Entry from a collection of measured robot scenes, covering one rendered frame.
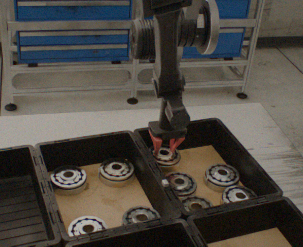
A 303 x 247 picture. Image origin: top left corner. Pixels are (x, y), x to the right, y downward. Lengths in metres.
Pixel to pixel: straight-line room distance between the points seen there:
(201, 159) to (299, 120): 2.07
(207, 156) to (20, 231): 0.64
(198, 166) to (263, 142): 0.47
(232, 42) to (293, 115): 0.68
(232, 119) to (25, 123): 0.84
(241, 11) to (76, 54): 1.13
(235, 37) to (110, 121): 1.71
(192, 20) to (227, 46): 1.82
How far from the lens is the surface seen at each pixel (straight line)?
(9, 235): 1.34
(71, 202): 1.41
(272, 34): 4.66
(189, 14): 1.69
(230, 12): 3.41
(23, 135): 1.91
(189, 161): 1.59
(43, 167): 1.37
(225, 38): 3.48
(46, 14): 3.16
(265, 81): 4.04
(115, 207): 1.40
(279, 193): 1.38
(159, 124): 1.44
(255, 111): 2.18
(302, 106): 3.79
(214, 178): 1.49
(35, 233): 1.34
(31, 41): 3.22
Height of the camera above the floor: 1.78
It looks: 33 degrees down
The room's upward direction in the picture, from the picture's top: 5 degrees clockwise
